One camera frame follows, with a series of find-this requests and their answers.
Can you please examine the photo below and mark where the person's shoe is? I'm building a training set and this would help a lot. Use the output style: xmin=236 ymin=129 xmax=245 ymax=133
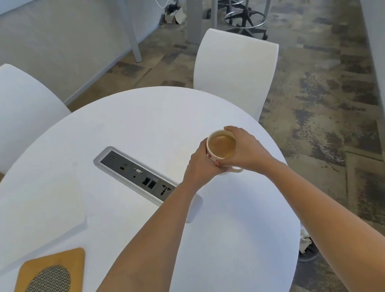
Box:
xmin=293 ymin=226 xmax=320 ymax=264

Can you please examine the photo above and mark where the person's right forearm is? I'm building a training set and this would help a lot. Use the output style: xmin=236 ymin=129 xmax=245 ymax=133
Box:
xmin=265 ymin=141 xmax=385 ymax=292

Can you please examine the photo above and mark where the white chair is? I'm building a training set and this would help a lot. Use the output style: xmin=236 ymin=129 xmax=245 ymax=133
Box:
xmin=0 ymin=55 xmax=80 ymax=176
xmin=185 ymin=18 xmax=290 ymax=131

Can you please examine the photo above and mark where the person's left forearm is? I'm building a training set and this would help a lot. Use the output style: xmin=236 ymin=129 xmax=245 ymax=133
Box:
xmin=36 ymin=176 xmax=218 ymax=292

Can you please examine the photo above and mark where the silver table power socket panel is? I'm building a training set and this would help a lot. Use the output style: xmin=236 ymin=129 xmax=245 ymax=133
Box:
xmin=91 ymin=134 xmax=206 ymax=236

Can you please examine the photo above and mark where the person's right hand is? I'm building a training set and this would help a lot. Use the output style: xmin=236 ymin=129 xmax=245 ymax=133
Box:
xmin=210 ymin=120 xmax=277 ymax=177

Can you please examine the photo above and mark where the small cardboard box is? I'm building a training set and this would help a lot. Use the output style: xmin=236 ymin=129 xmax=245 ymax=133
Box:
xmin=161 ymin=2 xmax=189 ymax=28

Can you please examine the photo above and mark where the white paper napkin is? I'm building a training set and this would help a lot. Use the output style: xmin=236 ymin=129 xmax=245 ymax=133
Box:
xmin=0 ymin=164 xmax=97 ymax=277

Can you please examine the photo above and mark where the white cup of coffee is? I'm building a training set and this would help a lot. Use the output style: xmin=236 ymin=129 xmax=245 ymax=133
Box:
xmin=204 ymin=127 xmax=245 ymax=178

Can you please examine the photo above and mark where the grey desk leg frame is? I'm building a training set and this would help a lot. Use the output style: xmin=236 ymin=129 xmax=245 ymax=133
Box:
xmin=113 ymin=0 xmax=233 ymax=66

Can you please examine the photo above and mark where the person's left hand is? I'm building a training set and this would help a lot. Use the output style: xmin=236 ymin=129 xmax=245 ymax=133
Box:
xmin=177 ymin=136 xmax=221 ymax=191

